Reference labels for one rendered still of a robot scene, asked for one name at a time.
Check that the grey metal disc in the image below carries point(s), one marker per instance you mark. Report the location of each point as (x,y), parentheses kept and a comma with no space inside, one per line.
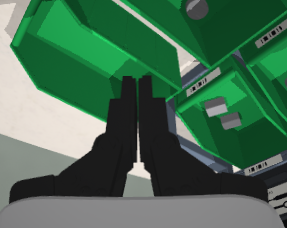
(196,9)

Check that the black case with orange latches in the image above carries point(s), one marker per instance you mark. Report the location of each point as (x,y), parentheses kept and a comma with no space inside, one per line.
(276,181)

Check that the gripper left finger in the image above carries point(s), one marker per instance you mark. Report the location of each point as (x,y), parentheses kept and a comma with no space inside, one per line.
(102,172)

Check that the grey shelf rack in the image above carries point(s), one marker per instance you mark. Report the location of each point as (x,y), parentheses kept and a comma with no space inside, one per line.
(210,160)

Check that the grey metal block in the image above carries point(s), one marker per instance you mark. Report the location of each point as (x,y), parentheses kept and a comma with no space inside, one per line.
(230,121)
(215,106)

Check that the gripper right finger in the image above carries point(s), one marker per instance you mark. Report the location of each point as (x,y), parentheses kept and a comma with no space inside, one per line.
(179,173)

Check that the green bin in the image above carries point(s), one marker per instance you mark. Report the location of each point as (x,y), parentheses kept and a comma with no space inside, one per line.
(228,25)
(271,72)
(72,65)
(256,139)

